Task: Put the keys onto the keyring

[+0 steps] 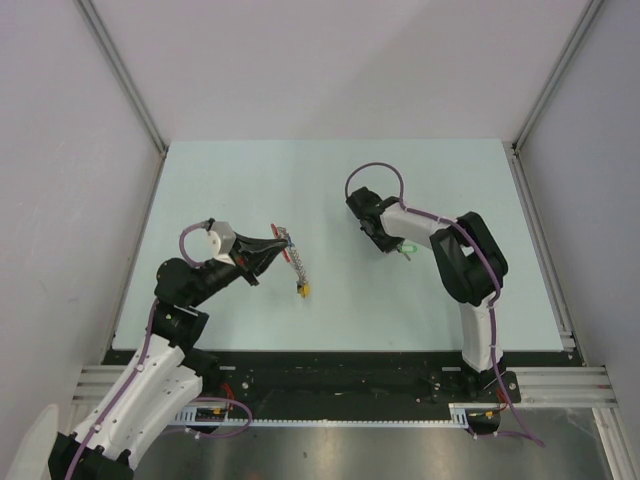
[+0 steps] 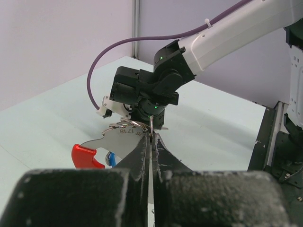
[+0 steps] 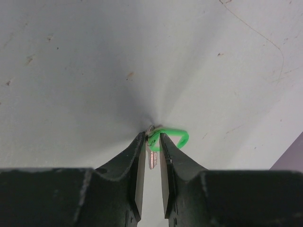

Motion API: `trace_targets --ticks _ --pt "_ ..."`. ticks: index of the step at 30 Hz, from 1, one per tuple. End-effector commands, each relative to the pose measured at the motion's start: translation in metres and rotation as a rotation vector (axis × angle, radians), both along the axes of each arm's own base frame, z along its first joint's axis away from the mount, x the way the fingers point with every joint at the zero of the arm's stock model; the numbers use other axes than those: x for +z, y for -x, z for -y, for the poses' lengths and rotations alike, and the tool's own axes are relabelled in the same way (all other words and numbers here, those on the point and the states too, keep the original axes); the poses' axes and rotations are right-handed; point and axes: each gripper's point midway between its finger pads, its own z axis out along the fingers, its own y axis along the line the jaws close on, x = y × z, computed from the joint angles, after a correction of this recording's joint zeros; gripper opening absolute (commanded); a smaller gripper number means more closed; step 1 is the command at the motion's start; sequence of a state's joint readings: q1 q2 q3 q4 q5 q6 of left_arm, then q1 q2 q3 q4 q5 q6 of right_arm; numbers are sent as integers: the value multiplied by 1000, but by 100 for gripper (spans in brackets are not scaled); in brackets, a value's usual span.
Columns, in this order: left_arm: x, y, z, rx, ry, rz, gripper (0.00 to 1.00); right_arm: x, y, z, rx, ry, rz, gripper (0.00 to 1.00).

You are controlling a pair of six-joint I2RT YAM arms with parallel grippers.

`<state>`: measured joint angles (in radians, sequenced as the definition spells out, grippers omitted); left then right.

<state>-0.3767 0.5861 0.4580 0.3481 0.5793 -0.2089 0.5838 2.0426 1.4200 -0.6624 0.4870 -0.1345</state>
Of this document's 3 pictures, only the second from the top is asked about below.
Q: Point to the right aluminium frame post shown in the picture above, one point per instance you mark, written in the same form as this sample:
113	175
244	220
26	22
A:
136	27

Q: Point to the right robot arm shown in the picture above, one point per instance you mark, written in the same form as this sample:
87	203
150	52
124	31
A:
192	52

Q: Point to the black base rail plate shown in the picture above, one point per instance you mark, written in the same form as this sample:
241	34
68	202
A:
278	150

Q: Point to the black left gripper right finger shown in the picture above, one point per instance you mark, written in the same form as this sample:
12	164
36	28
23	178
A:
187	198

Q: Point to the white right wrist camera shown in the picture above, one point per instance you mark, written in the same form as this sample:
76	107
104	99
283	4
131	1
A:
108	107

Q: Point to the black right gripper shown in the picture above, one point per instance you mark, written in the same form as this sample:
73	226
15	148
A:
146	93

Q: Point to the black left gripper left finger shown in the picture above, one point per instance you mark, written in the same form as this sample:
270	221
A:
116	197

